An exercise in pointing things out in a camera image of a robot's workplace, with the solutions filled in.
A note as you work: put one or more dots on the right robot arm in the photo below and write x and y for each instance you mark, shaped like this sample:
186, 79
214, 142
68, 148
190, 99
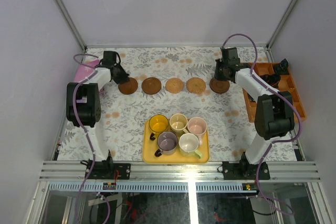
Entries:
274, 116

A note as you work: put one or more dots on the black bundle compartment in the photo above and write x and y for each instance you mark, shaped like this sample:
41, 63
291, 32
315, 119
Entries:
271, 79
281, 68

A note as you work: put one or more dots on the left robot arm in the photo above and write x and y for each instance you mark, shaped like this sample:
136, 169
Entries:
83, 106

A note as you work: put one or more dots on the black bundle middle compartment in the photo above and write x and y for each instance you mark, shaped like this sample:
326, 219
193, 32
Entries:
271, 79

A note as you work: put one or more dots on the purple ceramic mug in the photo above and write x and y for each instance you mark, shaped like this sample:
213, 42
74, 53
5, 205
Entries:
167, 143

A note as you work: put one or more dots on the pink ceramic mug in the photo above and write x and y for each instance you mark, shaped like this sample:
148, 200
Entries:
198, 127

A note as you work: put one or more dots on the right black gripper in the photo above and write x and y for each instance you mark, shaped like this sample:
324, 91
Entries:
219, 63

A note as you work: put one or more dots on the brown wooden coaster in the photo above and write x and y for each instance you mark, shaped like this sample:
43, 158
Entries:
151, 85
219, 87
129, 87

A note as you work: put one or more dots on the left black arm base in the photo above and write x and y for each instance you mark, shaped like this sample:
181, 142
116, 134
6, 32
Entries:
108, 169

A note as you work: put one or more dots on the black bundle top compartment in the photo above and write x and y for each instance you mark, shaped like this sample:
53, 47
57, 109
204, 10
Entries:
281, 68

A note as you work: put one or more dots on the yellow glass mug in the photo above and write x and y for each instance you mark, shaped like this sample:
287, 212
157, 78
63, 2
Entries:
158, 124

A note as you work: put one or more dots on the woven rattan coaster back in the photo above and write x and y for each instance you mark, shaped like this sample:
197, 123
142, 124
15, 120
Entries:
196, 85

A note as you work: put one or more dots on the purple snowflake cloth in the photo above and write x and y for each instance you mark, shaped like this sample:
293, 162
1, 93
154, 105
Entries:
83, 72

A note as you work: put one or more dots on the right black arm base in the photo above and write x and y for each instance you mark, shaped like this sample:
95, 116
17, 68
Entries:
243, 170

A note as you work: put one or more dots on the white mug green handle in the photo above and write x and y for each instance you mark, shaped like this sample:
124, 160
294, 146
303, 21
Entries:
189, 144

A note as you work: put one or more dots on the orange compartment organizer tray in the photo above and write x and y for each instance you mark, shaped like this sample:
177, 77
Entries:
286, 83

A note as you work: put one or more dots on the woven rattan coaster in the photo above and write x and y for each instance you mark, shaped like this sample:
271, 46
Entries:
196, 85
174, 85

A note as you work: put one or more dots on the woven rattan coaster front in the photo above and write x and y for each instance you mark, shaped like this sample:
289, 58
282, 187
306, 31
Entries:
174, 85

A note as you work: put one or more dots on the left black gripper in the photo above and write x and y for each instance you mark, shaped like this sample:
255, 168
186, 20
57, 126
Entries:
122, 76

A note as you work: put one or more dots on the aluminium front rail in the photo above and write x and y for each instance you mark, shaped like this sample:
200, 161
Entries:
279, 172

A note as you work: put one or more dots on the cream ceramic mug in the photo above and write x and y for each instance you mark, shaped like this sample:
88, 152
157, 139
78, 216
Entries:
178, 123

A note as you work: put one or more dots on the yellow plastic tray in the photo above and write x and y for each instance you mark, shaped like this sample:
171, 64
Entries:
149, 148

